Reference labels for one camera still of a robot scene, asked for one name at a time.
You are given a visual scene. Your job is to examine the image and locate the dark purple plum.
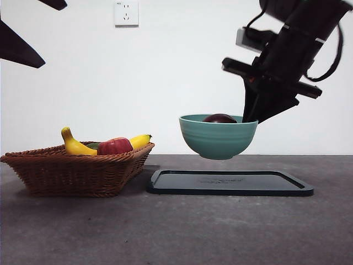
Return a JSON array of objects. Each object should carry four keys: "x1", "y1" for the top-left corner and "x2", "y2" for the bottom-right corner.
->
[{"x1": 202, "y1": 113, "x2": 238, "y2": 124}]

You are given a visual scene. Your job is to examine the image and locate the teal ribbed bowl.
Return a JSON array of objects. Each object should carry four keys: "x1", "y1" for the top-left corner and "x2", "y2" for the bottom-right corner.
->
[{"x1": 179, "y1": 114, "x2": 259, "y2": 160}]

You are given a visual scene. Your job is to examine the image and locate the black rectangular tray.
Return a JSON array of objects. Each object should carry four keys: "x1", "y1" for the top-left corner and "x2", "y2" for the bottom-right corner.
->
[{"x1": 145, "y1": 169, "x2": 314, "y2": 197}]

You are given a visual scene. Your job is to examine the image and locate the yellow banana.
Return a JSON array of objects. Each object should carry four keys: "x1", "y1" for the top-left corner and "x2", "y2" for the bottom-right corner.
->
[{"x1": 61, "y1": 126, "x2": 153, "y2": 156}]

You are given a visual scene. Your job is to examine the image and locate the brown wicker basket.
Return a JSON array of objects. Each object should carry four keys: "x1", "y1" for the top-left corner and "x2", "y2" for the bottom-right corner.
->
[{"x1": 0, "y1": 142, "x2": 155, "y2": 198}]

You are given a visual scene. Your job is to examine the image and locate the red apple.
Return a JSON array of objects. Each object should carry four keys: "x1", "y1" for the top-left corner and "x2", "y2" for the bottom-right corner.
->
[{"x1": 97, "y1": 137, "x2": 134, "y2": 156}]

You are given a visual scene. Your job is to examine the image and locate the long black looping cable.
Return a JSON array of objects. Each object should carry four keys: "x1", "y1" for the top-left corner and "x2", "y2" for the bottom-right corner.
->
[{"x1": 306, "y1": 23, "x2": 344, "y2": 82}]

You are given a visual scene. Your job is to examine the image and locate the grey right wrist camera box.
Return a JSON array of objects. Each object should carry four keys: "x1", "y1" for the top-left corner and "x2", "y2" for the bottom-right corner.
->
[{"x1": 236, "y1": 26, "x2": 265, "y2": 52}]

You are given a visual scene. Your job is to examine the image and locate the short black cable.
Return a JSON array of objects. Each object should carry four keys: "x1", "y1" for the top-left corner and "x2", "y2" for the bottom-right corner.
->
[{"x1": 244, "y1": 8, "x2": 267, "y2": 31}]

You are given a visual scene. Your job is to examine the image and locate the white wall socket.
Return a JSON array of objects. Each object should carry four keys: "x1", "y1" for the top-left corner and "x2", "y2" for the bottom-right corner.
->
[{"x1": 114, "y1": 0, "x2": 140, "y2": 28}]

